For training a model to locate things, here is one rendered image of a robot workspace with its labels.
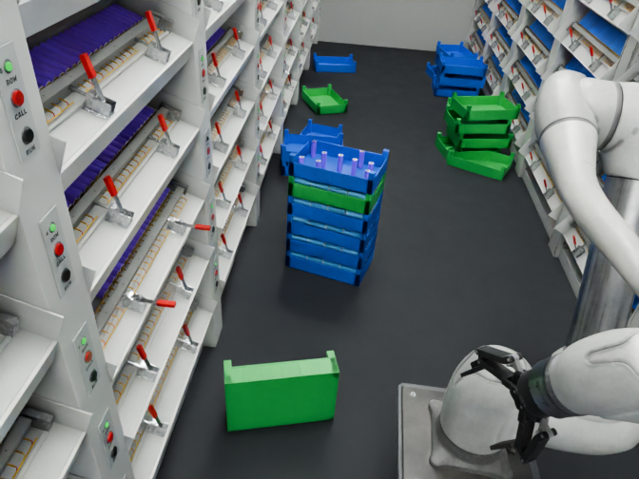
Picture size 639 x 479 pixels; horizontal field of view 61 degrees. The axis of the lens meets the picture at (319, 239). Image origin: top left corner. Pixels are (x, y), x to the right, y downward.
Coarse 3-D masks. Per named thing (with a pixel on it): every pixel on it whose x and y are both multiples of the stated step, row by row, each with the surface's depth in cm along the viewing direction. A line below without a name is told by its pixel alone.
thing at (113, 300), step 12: (180, 192) 134; (168, 204) 129; (168, 216) 127; (156, 228) 121; (144, 240) 116; (144, 252) 114; (132, 264) 110; (132, 276) 108; (144, 276) 111; (120, 288) 104; (132, 288) 107; (108, 300) 101; (108, 312) 99
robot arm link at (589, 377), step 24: (600, 336) 69; (624, 336) 66; (552, 360) 77; (576, 360) 70; (600, 360) 67; (624, 360) 64; (552, 384) 75; (576, 384) 70; (600, 384) 67; (624, 384) 64; (576, 408) 72; (600, 408) 69; (624, 408) 66
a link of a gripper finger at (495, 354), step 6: (486, 348) 96; (492, 348) 95; (480, 354) 96; (486, 354) 94; (492, 354) 93; (498, 354) 92; (504, 354) 91; (498, 360) 91; (504, 360) 90; (510, 360) 88
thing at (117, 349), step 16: (176, 176) 137; (192, 192) 139; (192, 208) 136; (176, 240) 124; (160, 256) 118; (176, 256) 121; (144, 272) 113; (160, 272) 115; (144, 288) 110; (160, 288) 113; (96, 304) 102; (128, 320) 102; (144, 320) 106; (112, 336) 98; (128, 336) 100; (112, 352) 96; (128, 352) 101; (112, 368) 89; (112, 384) 95
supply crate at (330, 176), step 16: (304, 144) 194; (320, 144) 198; (336, 144) 195; (304, 160) 195; (320, 160) 196; (336, 160) 197; (368, 160) 194; (384, 160) 190; (304, 176) 184; (320, 176) 182; (336, 176) 179; (352, 176) 177; (368, 176) 175; (368, 192) 178
